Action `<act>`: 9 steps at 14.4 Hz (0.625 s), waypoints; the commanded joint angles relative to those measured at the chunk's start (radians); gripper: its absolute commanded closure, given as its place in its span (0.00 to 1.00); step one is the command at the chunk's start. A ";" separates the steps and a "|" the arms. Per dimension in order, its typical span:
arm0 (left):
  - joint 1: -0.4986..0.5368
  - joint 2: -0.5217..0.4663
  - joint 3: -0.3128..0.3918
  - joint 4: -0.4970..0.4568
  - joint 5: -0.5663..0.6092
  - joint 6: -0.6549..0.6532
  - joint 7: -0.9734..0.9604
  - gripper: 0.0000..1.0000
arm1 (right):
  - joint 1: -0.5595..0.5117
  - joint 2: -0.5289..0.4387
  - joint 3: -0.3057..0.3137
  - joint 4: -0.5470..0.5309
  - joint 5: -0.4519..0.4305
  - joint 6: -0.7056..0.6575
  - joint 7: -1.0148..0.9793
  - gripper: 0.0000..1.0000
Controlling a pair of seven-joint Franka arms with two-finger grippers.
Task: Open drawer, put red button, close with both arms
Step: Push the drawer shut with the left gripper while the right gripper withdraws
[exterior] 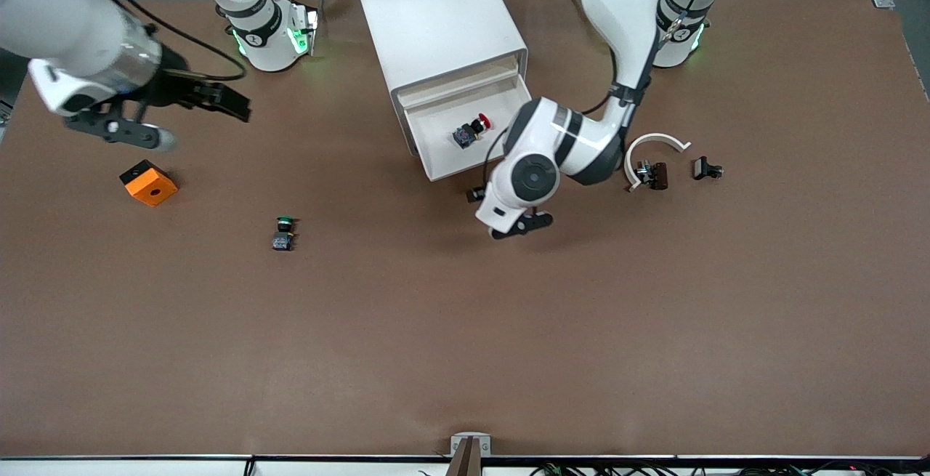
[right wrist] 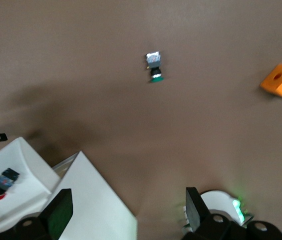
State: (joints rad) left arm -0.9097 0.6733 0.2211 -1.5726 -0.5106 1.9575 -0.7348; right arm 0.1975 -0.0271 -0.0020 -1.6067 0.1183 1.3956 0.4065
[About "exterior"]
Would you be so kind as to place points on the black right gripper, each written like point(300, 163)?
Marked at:
point(174, 86)

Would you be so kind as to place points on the red push button switch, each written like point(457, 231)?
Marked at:
point(465, 134)

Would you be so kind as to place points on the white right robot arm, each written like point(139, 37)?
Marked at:
point(65, 18)

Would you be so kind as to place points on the brown table cover mat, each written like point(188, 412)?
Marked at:
point(465, 316)

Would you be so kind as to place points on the dark brown contact block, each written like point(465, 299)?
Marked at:
point(658, 175)

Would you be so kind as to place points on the small black contact block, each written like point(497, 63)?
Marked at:
point(702, 168)

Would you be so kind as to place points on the orange button enclosure box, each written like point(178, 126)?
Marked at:
point(152, 189)

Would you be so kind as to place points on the green push button switch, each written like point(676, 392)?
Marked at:
point(282, 240)

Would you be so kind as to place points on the grey metal table bracket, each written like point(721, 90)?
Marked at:
point(470, 454)

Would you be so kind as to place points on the white table edge rail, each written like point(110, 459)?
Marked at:
point(145, 467)

